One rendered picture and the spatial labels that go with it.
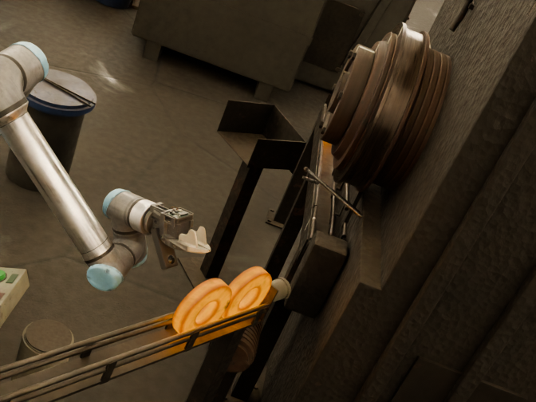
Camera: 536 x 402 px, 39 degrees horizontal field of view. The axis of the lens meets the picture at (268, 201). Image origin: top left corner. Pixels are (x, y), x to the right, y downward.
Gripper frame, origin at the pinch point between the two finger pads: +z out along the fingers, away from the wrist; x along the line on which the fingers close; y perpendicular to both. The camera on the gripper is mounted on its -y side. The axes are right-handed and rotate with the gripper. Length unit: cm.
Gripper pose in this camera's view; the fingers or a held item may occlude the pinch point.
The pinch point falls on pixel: (205, 251)
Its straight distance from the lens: 195.2
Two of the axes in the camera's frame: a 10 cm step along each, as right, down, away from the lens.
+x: 6.3, -2.0, 7.5
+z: 7.7, 3.0, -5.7
